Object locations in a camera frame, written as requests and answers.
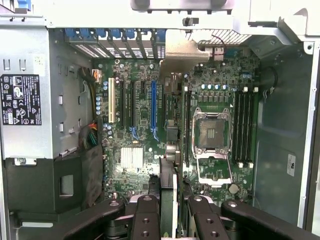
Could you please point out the RAM slot with white latches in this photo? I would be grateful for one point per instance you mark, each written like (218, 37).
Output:
(252, 125)
(242, 125)

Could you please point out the open PC case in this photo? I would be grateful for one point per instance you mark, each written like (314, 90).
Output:
(280, 125)

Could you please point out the metal socket cover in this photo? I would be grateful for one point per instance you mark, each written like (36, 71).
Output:
(215, 182)

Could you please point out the silver chipset heatsink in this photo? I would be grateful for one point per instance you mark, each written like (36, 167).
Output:
(132, 157)

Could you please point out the blue expansion slot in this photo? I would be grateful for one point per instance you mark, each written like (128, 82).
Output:
(153, 105)

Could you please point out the white power connector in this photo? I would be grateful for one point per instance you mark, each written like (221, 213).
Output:
(96, 76)

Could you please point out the black plastic shroud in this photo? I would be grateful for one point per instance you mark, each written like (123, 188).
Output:
(32, 185)

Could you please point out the white expansion slot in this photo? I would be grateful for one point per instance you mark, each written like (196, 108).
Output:
(111, 100)

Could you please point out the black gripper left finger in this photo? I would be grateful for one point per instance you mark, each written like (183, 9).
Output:
(146, 220)

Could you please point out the blue case release latch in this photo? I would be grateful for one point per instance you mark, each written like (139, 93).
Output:
(24, 5)

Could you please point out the coin cell battery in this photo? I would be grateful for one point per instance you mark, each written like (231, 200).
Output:
(234, 188)

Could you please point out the green motherboard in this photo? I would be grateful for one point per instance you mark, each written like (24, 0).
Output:
(140, 140)

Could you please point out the short black expansion slot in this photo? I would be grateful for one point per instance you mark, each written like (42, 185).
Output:
(143, 87)

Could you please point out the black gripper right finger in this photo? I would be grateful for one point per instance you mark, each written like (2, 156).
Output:
(208, 220)

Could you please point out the CPU socket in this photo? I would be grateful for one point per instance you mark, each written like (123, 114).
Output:
(212, 132)

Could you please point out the long black expansion slot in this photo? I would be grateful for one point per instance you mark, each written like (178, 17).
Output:
(163, 105)
(122, 105)
(132, 105)

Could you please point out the grey power supply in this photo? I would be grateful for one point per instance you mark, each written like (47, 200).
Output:
(27, 50)

